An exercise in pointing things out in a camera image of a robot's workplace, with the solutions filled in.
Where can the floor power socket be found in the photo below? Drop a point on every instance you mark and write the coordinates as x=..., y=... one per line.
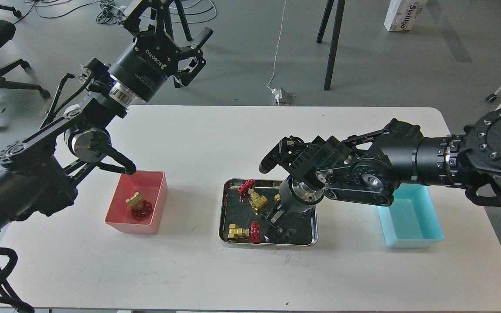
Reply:
x=280, y=97

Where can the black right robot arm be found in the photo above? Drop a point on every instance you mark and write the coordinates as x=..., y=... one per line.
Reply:
x=369, y=168

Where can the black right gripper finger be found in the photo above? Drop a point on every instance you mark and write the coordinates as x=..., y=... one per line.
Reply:
x=275, y=216

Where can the brass valve red handle bottom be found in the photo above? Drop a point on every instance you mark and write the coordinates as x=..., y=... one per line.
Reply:
x=240, y=234

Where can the black stand leg right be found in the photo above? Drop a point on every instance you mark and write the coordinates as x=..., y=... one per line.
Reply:
x=339, y=12

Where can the black stand leg left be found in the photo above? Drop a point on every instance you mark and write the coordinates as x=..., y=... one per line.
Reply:
x=182, y=16

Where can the black stand leg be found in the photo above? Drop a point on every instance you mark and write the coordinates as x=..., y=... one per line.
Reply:
x=182, y=16
x=339, y=12

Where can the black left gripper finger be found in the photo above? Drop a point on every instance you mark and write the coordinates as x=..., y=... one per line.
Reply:
x=149, y=20
x=194, y=54

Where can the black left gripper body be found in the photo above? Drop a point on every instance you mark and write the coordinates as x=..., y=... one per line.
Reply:
x=146, y=64

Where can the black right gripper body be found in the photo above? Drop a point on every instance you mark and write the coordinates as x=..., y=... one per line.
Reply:
x=297, y=196

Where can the pink plastic box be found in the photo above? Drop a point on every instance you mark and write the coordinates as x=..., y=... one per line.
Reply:
x=153, y=187

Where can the white cardboard box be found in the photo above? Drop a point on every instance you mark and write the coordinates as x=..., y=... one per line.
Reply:
x=402, y=14

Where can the shiny metal tray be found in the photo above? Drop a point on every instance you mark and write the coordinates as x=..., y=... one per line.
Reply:
x=234, y=212

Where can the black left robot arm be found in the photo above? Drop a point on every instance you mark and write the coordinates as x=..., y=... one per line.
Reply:
x=41, y=172

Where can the light blue plastic box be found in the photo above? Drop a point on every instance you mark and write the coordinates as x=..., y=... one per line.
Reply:
x=411, y=221

